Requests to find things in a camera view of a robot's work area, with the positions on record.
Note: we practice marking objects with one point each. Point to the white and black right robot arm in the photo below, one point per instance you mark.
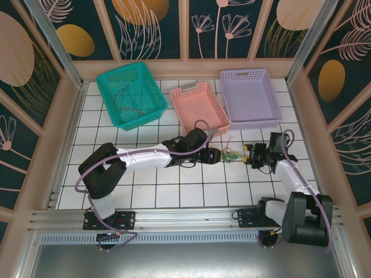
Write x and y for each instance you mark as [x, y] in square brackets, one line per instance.
[290, 176]

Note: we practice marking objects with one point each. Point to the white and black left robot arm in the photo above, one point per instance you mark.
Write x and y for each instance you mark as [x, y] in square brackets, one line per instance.
[145, 157]

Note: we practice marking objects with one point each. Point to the pink perforated plastic basket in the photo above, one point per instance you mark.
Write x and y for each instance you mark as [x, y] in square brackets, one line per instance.
[200, 107]

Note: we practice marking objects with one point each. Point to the lavender perforated plastic basket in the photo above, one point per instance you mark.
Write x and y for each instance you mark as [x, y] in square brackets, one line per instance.
[249, 98]

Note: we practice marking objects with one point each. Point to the teal perforated plastic basket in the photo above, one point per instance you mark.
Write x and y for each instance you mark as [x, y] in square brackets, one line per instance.
[127, 75]

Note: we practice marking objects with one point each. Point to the grey metal panel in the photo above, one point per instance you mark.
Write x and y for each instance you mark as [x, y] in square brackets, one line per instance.
[185, 260]

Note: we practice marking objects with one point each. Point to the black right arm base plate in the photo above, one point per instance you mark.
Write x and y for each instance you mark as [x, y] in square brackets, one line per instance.
[246, 218]

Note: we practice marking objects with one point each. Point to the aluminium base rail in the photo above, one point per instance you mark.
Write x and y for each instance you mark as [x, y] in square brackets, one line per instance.
[185, 215]

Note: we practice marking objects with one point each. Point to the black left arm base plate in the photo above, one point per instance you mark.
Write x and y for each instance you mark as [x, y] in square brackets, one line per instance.
[127, 220]

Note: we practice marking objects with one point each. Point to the aluminium frame post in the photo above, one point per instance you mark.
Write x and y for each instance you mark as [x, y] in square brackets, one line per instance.
[311, 43]
[56, 43]

